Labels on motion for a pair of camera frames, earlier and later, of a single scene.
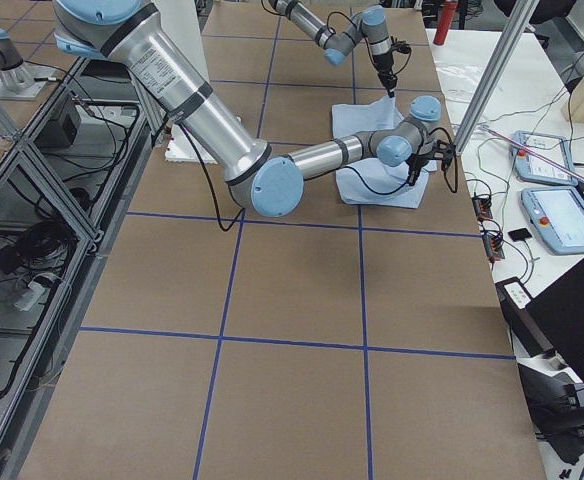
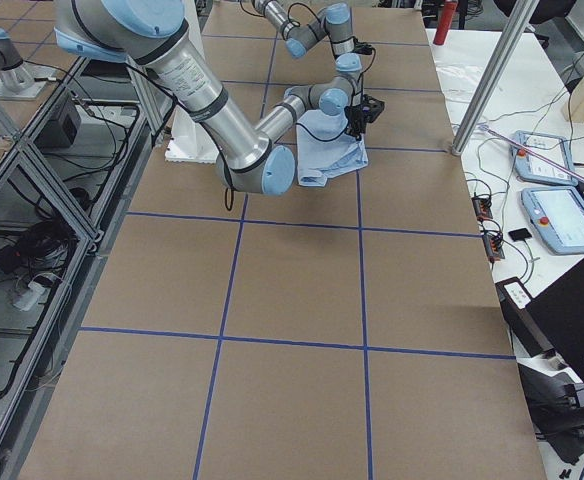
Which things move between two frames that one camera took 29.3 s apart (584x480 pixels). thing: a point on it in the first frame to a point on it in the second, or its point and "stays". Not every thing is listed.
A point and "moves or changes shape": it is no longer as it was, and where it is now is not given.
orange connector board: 482,208 stays
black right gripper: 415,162 to 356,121
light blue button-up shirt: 372,181 moves or changes shape
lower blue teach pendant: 563,220 stays
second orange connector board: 492,243 stays
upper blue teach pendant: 534,169 stays
